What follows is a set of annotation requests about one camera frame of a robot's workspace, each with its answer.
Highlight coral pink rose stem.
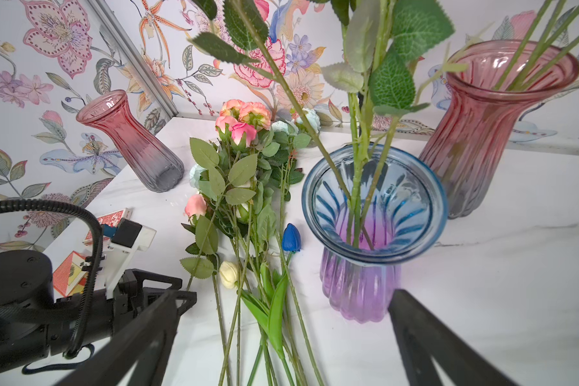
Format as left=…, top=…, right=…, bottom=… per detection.
left=323, top=1, right=455, bottom=247

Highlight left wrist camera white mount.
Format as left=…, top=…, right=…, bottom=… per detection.
left=101, top=218, right=157, bottom=300

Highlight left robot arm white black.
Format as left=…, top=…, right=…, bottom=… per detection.
left=0, top=199, right=197, bottom=385

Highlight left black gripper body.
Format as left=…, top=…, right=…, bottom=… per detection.
left=110, top=269, right=197, bottom=333

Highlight smoky pink glass vase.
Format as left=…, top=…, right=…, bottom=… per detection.
left=76, top=89, right=184, bottom=193

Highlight purple blue glass vase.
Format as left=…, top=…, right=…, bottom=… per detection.
left=302, top=145, right=448, bottom=323

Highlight orange red card box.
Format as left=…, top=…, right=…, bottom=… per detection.
left=52, top=251, right=88, bottom=297

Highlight large pink rose stem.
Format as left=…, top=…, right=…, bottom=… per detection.
left=215, top=1, right=349, bottom=131

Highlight pink flower bouquet green stems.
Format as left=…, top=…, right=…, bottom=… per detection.
left=181, top=99, right=321, bottom=385

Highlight red playing card box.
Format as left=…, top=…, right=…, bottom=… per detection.
left=82, top=207, right=133, bottom=246

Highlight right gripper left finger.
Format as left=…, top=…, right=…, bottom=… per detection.
left=57, top=290, right=179, bottom=385

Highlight green stem with leaves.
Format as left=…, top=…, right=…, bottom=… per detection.
left=492, top=1, right=579, bottom=92

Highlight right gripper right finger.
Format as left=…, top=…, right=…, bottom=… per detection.
left=389, top=289, right=516, bottom=385

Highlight red glass vase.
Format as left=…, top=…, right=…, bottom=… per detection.
left=420, top=40, right=579, bottom=219

